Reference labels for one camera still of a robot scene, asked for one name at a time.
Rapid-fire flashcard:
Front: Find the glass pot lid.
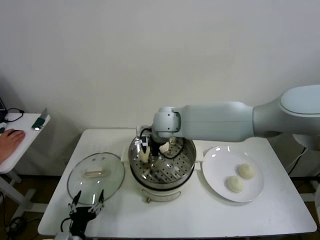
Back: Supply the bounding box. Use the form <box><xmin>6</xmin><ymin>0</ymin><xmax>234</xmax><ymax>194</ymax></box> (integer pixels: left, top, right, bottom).
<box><xmin>66</xmin><ymin>151</ymin><xmax>126</xmax><ymax>206</ymax></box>

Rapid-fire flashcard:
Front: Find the white round plate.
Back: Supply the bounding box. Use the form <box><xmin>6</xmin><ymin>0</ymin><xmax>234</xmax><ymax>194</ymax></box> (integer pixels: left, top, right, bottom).
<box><xmin>201</xmin><ymin>145</ymin><xmax>265</xmax><ymax>203</ymax></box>

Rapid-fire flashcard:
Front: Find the stainless steel steamer basket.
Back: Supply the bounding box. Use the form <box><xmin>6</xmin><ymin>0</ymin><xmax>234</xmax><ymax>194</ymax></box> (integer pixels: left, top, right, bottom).
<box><xmin>128</xmin><ymin>125</ymin><xmax>198</xmax><ymax>186</ymax></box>

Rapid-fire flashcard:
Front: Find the dark laptop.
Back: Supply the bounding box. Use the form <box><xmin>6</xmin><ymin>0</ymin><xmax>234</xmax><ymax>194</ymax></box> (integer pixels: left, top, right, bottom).
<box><xmin>0</xmin><ymin>96</ymin><xmax>8</xmax><ymax>124</ymax></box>

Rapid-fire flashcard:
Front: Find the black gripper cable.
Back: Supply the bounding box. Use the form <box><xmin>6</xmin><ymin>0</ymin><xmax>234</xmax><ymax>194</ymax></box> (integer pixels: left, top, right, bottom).
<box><xmin>60</xmin><ymin>218</ymin><xmax>72</xmax><ymax>234</ymax></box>
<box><xmin>139</xmin><ymin>127</ymin><xmax>187</xmax><ymax>161</ymax></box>

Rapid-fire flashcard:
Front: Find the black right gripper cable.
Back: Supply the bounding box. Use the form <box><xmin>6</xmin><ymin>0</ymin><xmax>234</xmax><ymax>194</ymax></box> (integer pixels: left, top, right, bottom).
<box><xmin>139</xmin><ymin>127</ymin><xmax>187</xmax><ymax>161</ymax></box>

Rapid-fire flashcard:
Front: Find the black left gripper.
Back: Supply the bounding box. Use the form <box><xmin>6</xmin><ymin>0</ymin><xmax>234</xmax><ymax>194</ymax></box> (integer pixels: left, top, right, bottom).
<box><xmin>67</xmin><ymin>189</ymin><xmax>105</xmax><ymax>238</ymax></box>

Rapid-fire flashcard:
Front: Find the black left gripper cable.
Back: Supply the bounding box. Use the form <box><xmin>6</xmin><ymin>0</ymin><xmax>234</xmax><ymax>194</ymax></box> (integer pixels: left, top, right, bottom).
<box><xmin>60</xmin><ymin>218</ymin><xmax>72</xmax><ymax>234</ymax></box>

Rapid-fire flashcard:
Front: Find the black floor cable bundle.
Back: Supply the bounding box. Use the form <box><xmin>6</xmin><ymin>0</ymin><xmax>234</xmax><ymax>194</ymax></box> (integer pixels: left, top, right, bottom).
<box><xmin>7</xmin><ymin>216</ymin><xmax>40</xmax><ymax>235</ymax></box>

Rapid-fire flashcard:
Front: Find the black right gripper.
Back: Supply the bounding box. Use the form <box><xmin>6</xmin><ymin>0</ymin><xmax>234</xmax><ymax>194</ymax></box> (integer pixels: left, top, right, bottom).
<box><xmin>135</xmin><ymin>133</ymin><xmax>162</xmax><ymax>163</ymax></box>

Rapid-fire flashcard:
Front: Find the black wall power cable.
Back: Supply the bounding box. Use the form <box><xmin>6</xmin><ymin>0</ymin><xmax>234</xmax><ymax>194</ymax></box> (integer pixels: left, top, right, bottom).
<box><xmin>287</xmin><ymin>147</ymin><xmax>308</xmax><ymax>176</ymax></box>

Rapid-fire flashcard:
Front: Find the white side desk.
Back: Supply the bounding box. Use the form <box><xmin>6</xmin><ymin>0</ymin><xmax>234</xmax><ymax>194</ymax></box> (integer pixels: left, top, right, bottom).
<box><xmin>0</xmin><ymin>113</ymin><xmax>52</xmax><ymax>218</ymax></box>

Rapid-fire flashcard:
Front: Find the white steamed baozi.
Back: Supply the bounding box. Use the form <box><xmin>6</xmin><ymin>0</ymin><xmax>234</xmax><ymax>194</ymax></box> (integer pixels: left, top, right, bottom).
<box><xmin>159</xmin><ymin>142</ymin><xmax>171</xmax><ymax>155</ymax></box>
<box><xmin>225</xmin><ymin>175</ymin><xmax>246</xmax><ymax>194</ymax></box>
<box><xmin>139</xmin><ymin>146</ymin><xmax>152</xmax><ymax>164</ymax></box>
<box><xmin>236</xmin><ymin>163</ymin><xmax>257</xmax><ymax>180</ymax></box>

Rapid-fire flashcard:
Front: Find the black cable on desk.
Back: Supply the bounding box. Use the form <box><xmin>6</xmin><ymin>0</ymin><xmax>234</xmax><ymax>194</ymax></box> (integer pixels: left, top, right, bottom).
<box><xmin>4</xmin><ymin>107</ymin><xmax>25</xmax><ymax>123</ymax></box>

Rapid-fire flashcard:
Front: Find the bare human hand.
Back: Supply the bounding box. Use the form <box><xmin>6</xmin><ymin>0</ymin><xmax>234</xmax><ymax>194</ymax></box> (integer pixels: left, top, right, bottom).
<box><xmin>0</xmin><ymin>129</ymin><xmax>27</xmax><ymax>163</ymax></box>

